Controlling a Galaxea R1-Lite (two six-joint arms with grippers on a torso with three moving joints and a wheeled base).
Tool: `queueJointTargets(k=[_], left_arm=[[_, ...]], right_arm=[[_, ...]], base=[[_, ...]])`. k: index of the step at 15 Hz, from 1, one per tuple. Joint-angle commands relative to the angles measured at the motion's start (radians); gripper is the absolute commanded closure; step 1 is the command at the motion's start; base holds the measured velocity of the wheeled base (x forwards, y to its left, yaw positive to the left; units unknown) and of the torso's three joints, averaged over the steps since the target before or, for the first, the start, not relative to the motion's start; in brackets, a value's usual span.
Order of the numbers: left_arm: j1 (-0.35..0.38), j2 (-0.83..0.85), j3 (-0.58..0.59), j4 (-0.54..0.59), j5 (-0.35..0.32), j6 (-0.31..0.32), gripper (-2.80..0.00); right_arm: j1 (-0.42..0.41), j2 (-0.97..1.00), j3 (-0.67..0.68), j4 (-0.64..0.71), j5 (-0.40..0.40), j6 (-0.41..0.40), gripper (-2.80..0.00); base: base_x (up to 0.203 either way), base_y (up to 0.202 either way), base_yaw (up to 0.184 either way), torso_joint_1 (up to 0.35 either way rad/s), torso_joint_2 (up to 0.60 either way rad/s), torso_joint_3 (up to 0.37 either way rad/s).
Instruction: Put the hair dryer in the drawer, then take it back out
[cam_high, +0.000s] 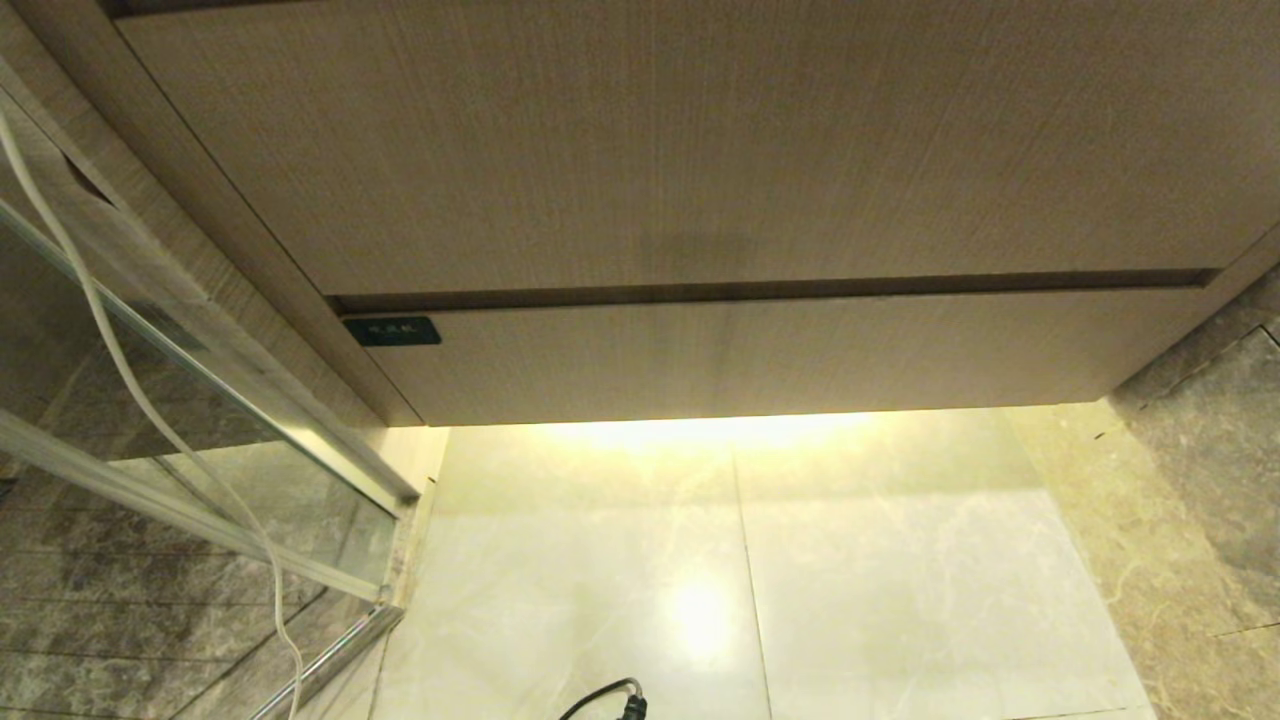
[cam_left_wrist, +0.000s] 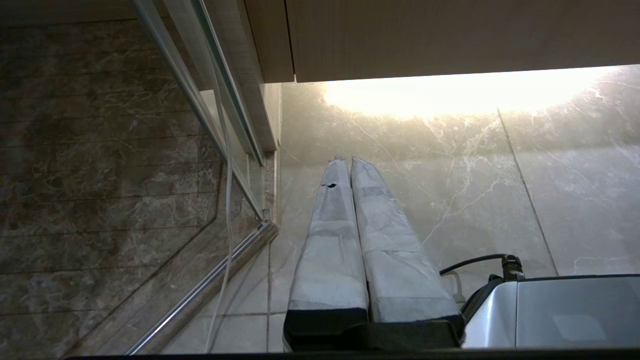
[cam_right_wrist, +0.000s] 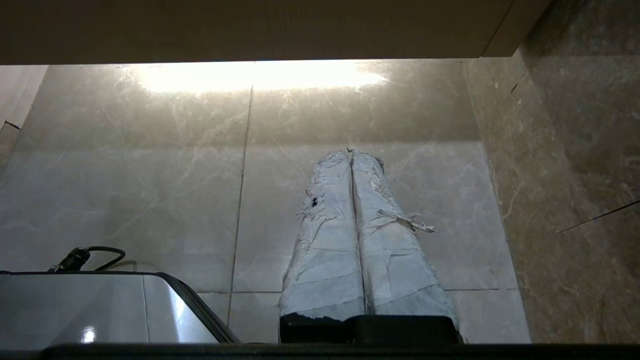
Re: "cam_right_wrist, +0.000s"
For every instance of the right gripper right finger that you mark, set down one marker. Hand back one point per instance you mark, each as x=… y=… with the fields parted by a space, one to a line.
x=395 y=265

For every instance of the wooden cabinet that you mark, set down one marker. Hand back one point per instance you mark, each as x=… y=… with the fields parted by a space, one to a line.
x=260 y=27

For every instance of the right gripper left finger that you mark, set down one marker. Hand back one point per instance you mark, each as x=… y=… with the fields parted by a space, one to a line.
x=325 y=260

